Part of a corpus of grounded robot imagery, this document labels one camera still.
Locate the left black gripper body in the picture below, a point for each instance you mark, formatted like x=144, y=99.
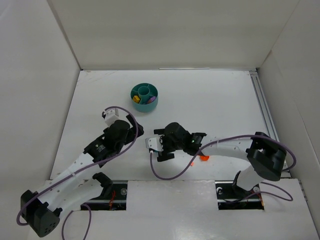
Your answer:
x=135, y=125

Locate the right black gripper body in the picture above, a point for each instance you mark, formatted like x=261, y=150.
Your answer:
x=164, y=144

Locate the yellow lego brick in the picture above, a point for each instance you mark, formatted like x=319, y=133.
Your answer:
x=136, y=99

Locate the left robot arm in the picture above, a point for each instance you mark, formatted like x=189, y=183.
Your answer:
x=81, y=181

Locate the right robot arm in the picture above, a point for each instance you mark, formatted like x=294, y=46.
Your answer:
x=265, y=155

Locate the orange round lego piece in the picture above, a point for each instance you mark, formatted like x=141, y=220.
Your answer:
x=204, y=158

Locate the teal round divided container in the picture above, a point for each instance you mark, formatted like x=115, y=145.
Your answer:
x=144, y=91

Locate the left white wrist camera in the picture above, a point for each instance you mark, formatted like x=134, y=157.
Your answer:
x=110, y=116

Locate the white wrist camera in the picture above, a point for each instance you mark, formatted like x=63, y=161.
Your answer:
x=110, y=116
x=154, y=143

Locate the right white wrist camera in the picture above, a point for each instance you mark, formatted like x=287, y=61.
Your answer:
x=154, y=143

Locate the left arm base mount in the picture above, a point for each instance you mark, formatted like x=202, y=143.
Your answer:
x=113, y=195

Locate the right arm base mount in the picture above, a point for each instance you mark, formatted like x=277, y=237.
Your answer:
x=231, y=197

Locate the aluminium rail right edge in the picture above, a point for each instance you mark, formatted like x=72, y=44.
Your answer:
x=264, y=108

